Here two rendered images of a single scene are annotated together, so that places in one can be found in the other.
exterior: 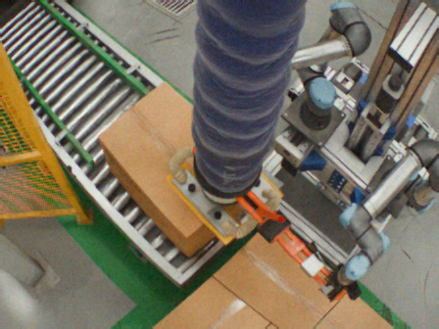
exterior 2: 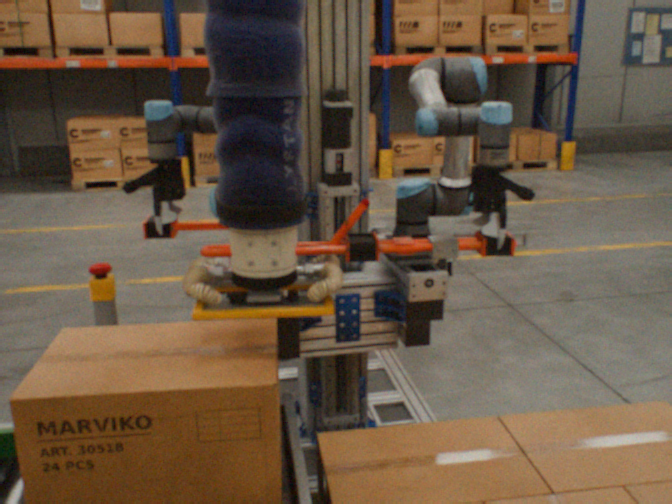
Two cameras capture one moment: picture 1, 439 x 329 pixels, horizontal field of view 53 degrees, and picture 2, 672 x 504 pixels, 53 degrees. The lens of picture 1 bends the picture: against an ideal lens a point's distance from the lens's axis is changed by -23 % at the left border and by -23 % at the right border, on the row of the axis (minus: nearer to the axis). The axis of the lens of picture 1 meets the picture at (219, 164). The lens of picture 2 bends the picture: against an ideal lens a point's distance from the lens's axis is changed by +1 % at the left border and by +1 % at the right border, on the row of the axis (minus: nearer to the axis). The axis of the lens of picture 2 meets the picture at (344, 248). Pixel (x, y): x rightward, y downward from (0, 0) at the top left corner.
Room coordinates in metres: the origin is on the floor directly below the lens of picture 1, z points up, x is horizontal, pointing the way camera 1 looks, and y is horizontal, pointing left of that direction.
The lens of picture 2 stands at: (-0.53, 1.02, 1.70)
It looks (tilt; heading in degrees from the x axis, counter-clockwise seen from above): 17 degrees down; 312
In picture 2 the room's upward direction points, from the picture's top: straight up
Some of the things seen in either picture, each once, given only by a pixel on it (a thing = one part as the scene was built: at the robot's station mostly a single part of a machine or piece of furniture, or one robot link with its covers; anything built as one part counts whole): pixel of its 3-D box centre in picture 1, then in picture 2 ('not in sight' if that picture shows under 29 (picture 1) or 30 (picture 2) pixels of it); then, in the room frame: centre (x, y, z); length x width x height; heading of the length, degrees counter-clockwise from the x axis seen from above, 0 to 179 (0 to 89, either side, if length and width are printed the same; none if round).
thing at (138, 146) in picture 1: (174, 171); (166, 420); (0.88, 0.19, 0.75); 0.60 x 0.40 x 0.40; 48
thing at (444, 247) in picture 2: (312, 265); (442, 246); (0.39, -0.37, 1.21); 0.07 x 0.07 x 0.04; 47
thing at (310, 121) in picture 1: (317, 109); not in sight; (1.09, -0.38, 1.09); 0.15 x 0.15 x 0.10
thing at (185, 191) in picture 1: (204, 203); (264, 301); (0.64, 0.04, 1.11); 0.34 x 0.10 x 0.05; 47
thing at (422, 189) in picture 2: (405, 173); (414, 198); (0.80, -0.79, 1.20); 0.13 x 0.12 x 0.14; 43
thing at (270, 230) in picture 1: (274, 226); (361, 246); (0.54, -0.21, 1.21); 0.10 x 0.08 x 0.06; 137
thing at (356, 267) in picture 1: (355, 268); (495, 125); (0.32, -0.46, 1.52); 0.09 x 0.08 x 0.11; 133
